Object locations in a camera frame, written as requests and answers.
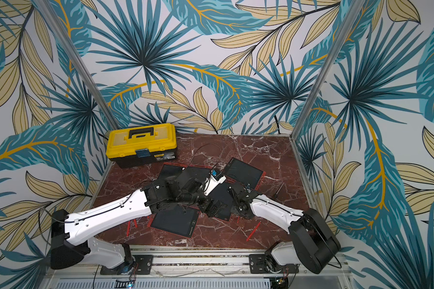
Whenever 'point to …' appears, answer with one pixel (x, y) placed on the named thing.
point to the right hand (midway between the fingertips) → (237, 209)
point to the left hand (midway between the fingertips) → (217, 201)
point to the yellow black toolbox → (132, 146)
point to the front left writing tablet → (180, 220)
